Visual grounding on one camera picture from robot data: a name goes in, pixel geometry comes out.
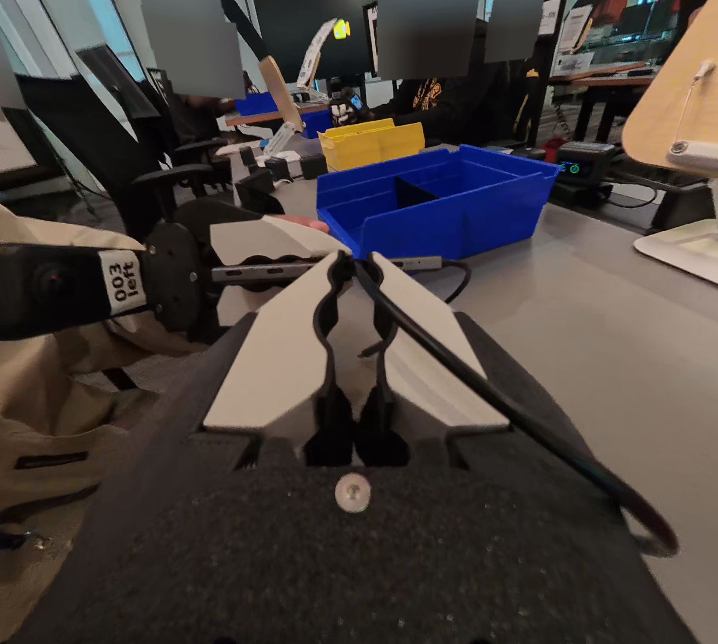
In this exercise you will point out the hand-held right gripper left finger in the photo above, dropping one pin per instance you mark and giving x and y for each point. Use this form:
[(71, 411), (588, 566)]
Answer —
[(269, 369)]

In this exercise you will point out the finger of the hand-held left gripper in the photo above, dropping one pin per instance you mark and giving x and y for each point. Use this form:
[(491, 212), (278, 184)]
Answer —
[(269, 237), (241, 304)]

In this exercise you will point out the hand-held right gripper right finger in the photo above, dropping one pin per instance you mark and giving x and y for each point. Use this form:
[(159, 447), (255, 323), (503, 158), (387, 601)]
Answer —
[(443, 391)]

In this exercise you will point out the blue plastic bin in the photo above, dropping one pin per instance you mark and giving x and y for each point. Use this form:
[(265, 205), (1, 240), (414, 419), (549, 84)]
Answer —
[(449, 229), (258, 105)]

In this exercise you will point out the person's left hand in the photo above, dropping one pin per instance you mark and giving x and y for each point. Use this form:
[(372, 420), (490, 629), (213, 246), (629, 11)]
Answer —
[(300, 222)]

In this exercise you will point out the yellow plastic bin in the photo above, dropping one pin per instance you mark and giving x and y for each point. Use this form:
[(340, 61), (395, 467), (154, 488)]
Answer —
[(370, 147)]

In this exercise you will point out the wooden board stand white base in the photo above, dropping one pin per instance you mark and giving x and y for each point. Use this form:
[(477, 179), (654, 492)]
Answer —
[(673, 94), (277, 88)]

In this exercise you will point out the black bin divider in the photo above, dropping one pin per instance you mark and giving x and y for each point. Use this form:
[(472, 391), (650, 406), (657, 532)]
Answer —
[(415, 195)]

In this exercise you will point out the black office chair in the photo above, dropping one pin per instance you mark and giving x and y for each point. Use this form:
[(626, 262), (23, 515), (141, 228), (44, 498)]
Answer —
[(84, 122)]

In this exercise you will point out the yellow sticky note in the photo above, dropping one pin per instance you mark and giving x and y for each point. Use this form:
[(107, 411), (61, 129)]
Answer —
[(342, 28)]

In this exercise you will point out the black device with green lights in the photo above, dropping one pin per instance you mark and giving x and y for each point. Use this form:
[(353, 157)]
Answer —
[(583, 164)]

